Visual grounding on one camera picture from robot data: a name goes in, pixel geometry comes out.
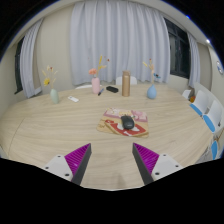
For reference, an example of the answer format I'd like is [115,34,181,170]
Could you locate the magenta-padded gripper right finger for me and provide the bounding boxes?
[132,142,184,186]

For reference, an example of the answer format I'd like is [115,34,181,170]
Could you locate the white and blue chairs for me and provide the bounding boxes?
[181,82,224,161]

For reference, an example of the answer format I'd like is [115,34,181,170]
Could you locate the cartoon dog print mouse pad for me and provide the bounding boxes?
[96,106,150,139]

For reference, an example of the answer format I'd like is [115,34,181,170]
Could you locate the wide white curtain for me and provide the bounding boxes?
[69,0,172,87]

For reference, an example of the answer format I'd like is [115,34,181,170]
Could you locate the pale green vase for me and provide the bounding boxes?
[49,88,60,105]

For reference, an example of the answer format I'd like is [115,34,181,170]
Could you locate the black rectangular case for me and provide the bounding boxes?
[105,85,120,94]

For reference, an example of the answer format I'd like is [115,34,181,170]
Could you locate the white remote control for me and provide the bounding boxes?
[67,95,80,103]

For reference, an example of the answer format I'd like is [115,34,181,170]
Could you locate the beige dried flower sprigs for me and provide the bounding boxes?
[142,58,162,86]

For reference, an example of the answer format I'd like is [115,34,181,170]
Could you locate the copper drink bottle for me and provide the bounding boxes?
[121,70,132,98]

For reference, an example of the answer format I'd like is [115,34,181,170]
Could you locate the orange dried flower bunch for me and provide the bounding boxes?
[88,54,111,79]

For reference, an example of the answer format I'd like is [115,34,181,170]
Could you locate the black computer mouse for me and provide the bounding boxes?
[120,115,136,131]

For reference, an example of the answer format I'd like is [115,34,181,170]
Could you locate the dark window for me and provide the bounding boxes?
[163,18,192,80]
[13,35,26,95]

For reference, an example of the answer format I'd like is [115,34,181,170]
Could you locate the yellow dried flower bunch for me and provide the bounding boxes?
[41,64,59,90]

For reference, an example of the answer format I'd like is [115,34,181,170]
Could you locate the white chair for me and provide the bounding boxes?
[115,75,138,86]
[75,84,94,90]

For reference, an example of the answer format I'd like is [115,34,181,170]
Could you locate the narrow white curtain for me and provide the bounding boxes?
[186,31,202,89]
[19,18,45,99]

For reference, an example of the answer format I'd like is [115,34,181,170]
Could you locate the blue vase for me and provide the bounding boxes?
[146,83,158,100]

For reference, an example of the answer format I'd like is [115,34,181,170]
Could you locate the pink vase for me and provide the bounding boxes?
[91,77,101,95]

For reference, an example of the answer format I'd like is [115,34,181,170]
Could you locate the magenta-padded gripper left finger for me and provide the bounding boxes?
[42,142,93,186]

